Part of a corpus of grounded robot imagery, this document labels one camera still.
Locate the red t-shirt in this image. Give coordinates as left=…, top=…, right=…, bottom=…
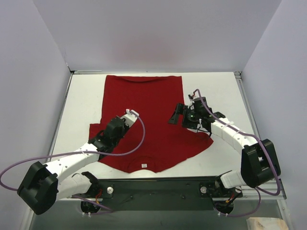
left=89, top=75, right=213, bottom=173

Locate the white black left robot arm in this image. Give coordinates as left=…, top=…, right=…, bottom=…
left=17, top=114, right=137, bottom=215

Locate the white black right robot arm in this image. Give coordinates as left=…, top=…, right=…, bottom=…
left=168, top=97, right=281, bottom=189

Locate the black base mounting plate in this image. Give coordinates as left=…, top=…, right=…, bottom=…
left=69, top=176, right=244, bottom=211

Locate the beige tissue pack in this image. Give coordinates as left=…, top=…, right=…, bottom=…
left=247, top=217, right=289, bottom=230

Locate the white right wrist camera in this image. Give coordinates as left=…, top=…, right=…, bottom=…
left=188, top=92, right=195, bottom=109

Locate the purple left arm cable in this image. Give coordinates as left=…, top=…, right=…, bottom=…
left=0, top=109, right=146, bottom=215

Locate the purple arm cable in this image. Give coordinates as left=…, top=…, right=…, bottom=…
left=0, top=109, right=146, bottom=215
left=189, top=89, right=282, bottom=218

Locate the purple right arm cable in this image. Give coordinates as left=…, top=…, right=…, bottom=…
left=189, top=89, right=282, bottom=218

